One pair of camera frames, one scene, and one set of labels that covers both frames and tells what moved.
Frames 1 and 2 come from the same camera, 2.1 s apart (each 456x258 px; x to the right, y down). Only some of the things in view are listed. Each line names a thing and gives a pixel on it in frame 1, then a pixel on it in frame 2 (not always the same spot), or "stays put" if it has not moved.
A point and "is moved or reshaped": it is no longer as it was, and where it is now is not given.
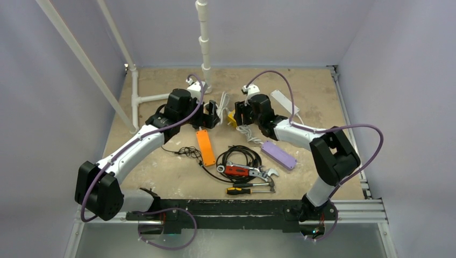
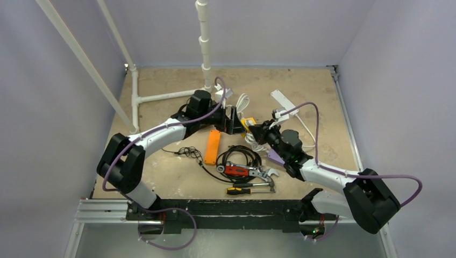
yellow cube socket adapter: (230, 118) is moved or reshaped
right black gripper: (243, 113) → (266, 129)
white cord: (243, 128) is moved or reshaped
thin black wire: (188, 151) stays put
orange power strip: (205, 148) → (213, 148)
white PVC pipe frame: (201, 6) stays put
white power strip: (286, 103) stays put
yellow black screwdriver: (230, 191) stays put
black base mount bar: (207, 215) stays put
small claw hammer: (243, 185) stays put
